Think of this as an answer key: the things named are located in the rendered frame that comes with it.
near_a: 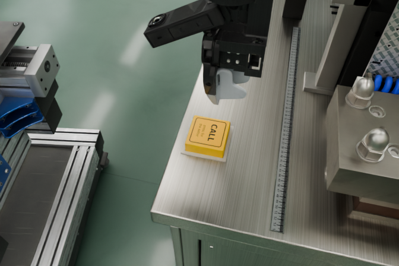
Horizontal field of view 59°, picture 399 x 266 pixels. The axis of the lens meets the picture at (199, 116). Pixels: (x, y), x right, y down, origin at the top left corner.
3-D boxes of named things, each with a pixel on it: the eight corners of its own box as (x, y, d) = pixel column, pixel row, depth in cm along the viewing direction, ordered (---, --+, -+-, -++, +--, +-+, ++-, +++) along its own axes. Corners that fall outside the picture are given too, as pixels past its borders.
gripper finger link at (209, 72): (213, 102, 50) (214, 54, 44) (203, 101, 51) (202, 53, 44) (219, 80, 53) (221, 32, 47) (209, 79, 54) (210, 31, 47)
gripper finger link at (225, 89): (243, 122, 54) (247, 78, 47) (205, 116, 55) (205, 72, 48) (245, 107, 56) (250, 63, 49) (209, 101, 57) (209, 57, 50)
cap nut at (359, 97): (344, 90, 55) (354, 69, 51) (369, 94, 54) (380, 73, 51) (345, 107, 52) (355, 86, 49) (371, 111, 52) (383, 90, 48)
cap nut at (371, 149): (354, 139, 49) (366, 118, 45) (382, 143, 48) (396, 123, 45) (355, 160, 46) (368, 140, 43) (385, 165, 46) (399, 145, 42)
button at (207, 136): (194, 122, 67) (193, 114, 66) (230, 129, 66) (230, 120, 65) (184, 151, 63) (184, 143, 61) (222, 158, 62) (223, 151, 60)
